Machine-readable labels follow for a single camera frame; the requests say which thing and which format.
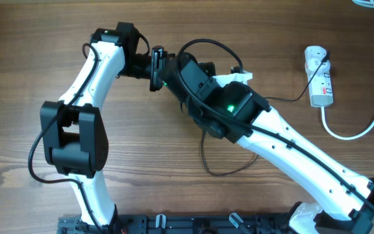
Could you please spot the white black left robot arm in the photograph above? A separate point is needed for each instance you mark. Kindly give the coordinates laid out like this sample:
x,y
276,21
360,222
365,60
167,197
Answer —
x,y
73,133

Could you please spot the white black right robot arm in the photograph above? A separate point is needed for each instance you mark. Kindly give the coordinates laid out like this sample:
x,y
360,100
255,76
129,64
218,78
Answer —
x,y
226,108

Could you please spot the white usb wall adapter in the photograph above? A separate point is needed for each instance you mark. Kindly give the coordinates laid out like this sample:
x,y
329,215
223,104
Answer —
x,y
316,65

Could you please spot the white power strip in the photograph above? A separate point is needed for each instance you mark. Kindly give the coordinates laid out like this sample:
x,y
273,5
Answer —
x,y
320,87

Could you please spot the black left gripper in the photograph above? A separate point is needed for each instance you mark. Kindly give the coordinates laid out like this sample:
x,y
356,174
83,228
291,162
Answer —
x,y
158,61

